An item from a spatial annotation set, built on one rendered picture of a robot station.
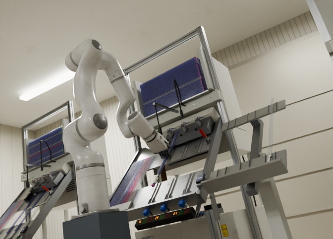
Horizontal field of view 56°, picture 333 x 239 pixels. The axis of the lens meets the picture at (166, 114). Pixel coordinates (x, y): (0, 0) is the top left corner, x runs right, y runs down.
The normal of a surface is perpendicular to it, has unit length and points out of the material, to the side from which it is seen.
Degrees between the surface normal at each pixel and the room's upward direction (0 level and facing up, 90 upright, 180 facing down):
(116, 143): 90
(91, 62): 126
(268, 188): 90
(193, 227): 90
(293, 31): 90
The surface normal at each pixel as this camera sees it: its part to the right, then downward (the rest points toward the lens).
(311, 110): -0.47, -0.22
